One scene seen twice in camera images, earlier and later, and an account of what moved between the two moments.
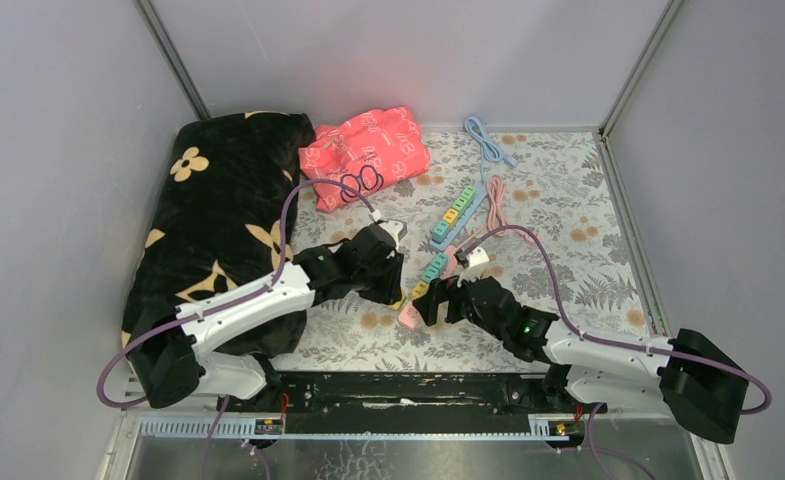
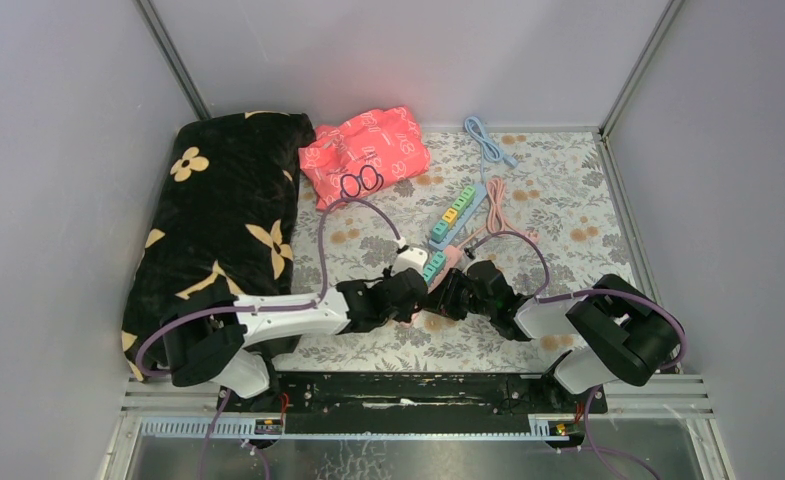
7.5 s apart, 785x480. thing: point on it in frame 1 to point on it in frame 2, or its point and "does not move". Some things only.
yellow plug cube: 451,216 does not move
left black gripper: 390,292 to 406,317
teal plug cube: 440,231 does not move
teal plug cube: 440,261 does not move
